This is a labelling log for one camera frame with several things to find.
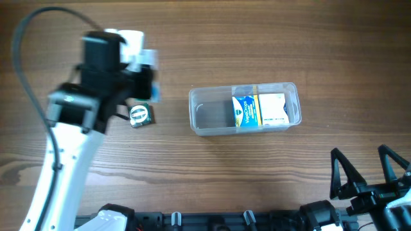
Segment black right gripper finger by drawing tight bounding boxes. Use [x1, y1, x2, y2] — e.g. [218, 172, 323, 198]
[329, 148, 367, 200]
[378, 144, 410, 183]

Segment white green Panadol box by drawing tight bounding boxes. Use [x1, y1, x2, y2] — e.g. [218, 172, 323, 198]
[150, 81, 161, 103]

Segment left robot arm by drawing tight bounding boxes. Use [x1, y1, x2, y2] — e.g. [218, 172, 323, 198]
[21, 29, 159, 230]

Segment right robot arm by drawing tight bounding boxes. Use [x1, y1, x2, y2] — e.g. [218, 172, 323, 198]
[329, 144, 410, 230]

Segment clear plastic container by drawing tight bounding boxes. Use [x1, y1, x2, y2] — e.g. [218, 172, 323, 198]
[189, 82, 302, 136]

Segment green Zam-Buk tin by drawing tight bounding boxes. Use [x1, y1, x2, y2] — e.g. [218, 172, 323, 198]
[128, 103, 153, 128]

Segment white medicine box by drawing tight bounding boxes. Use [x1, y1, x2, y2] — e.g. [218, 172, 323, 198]
[258, 93, 289, 126]

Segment blue VapoDrops box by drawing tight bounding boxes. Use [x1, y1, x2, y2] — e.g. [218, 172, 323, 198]
[232, 95, 262, 127]

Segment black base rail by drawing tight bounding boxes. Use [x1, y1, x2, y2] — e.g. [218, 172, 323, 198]
[125, 201, 359, 231]

